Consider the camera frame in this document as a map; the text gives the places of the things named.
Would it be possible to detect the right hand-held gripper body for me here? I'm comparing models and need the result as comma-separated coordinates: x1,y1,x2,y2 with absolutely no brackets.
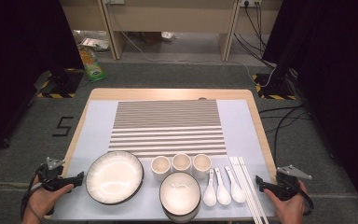
271,164,312,202

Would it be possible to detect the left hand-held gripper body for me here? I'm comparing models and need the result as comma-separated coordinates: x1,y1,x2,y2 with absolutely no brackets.
37,157,76,192

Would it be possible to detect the row of white chopsticks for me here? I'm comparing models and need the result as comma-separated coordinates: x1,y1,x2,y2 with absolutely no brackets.
228,156,269,224

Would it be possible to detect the white plate black rim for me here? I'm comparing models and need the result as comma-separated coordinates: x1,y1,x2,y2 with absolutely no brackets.
85,150,145,205

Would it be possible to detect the white ceramic cup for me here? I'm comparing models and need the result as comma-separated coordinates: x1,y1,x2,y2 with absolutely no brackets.
191,153,213,180
171,152,193,175
150,155,172,182

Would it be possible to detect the person's right hand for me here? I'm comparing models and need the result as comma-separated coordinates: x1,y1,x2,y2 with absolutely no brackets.
263,179,310,224

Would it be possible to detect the person's left hand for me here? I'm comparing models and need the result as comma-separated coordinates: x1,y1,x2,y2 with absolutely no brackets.
21,175,75,224

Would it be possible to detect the light blue table mat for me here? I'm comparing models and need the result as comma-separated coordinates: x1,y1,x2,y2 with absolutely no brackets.
50,99,282,222

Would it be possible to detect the black stand base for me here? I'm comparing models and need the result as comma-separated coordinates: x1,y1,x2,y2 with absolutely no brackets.
251,66,297,101
34,67,85,99

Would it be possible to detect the black curtain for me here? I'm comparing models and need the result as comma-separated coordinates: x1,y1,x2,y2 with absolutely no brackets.
0,0,85,160
262,0,358,218

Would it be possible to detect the striped placemat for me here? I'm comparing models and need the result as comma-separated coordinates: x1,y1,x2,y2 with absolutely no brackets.
107,99,227,158

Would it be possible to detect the green snack bag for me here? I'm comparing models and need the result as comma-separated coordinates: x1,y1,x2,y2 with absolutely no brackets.
77,45,107,83

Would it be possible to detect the white paper clutter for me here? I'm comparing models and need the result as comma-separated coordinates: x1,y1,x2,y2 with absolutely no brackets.
74,29,110,52

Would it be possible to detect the white crumpled object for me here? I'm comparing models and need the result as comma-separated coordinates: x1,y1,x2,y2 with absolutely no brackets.
160,31,176,42

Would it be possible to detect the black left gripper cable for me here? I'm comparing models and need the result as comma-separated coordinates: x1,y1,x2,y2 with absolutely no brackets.
20,163,46,223

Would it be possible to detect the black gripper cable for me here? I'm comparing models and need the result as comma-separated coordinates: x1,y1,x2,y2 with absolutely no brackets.
296,181,315,217
20,163,46,223

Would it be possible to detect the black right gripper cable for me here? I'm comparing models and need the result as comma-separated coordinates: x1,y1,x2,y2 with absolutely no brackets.
296,181,315,217

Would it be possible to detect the black floor cable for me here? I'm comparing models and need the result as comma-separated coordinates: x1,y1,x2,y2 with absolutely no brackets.
273,105,312,162
258,104,306,114

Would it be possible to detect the black power cable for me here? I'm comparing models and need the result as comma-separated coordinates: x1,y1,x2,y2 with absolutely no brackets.
233,32,276,70
243,3,267,50

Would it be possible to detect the white wall socket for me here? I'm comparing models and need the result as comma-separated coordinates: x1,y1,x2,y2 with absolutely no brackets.
239,0,263,7

